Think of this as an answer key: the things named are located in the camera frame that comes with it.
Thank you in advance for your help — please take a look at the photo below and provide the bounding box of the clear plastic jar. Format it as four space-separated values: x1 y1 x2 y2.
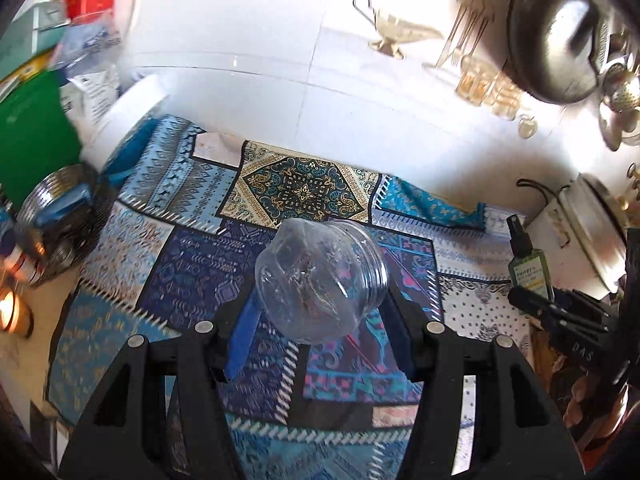
255 218 390 346

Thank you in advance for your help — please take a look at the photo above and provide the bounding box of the dark green spray bottle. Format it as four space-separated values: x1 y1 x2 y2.
506 214 553 300

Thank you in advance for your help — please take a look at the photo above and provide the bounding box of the teal box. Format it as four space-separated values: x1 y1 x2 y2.
0 0 70 79

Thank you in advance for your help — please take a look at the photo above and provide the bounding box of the white rice cooker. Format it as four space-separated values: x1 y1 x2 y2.
526 174 628 300

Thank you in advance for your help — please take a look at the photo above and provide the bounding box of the black wok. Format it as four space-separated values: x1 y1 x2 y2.
506 0 601 105

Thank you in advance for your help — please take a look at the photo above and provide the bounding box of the metal ladle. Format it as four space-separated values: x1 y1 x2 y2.
599 63 639 152

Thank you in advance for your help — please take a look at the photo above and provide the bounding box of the stainless steel bowl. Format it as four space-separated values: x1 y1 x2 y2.
15 164 117 287

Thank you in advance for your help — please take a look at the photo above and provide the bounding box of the white perforated round lid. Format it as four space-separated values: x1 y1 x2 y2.
80 74 168 172

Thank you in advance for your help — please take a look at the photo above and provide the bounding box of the person's right hand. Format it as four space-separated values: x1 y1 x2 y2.
563 374 628 442

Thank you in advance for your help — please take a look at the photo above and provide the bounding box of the green container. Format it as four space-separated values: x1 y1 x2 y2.
0 72 81 207

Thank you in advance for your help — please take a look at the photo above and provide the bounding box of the black power cable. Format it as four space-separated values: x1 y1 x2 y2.
515 176 559 206

